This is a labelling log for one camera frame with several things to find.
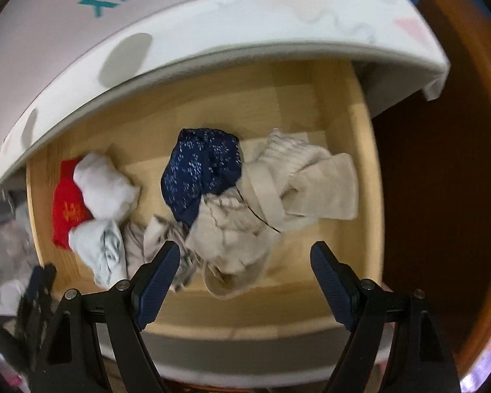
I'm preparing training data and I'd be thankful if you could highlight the light blue garment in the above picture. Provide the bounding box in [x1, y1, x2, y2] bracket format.
[69, 219, 127, 289]

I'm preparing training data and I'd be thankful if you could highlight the red folded garment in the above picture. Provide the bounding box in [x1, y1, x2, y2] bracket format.
[52, 158, 93, 249]

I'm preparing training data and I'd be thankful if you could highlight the grey striped underwear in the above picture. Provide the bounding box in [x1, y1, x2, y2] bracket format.
[122, 215, 199, 292]

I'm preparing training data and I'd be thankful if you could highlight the wooden drawer with grey front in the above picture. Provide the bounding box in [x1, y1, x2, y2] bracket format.
[27, 59, 384, 389]

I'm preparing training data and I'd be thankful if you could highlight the white patterned nightstand cabinet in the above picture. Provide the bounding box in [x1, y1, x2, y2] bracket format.
[0, 0, 450, 186]

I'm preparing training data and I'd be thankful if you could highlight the cream knitted garment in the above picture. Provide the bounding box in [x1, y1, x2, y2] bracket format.
[185, 187, 281, 274]

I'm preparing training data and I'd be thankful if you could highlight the navy floral underwear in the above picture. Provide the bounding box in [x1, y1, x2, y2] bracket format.
[160, 128, 242, 227]

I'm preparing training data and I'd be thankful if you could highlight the white folded garment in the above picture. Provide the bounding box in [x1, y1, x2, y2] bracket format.
[73, 152, 140, 224]

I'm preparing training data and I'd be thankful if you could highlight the beige bra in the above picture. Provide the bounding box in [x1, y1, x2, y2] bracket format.
[202, 154, 358, 300]

